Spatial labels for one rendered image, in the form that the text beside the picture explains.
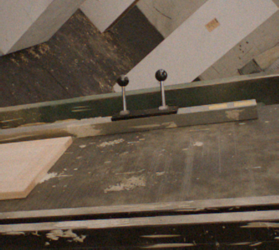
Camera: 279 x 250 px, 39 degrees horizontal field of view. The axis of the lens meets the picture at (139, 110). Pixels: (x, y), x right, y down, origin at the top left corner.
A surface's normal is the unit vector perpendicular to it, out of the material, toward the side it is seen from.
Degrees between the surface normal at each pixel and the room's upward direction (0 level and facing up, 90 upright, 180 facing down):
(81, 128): 90
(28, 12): 90
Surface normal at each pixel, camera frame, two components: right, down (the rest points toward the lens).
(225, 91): -0.19, 0.33
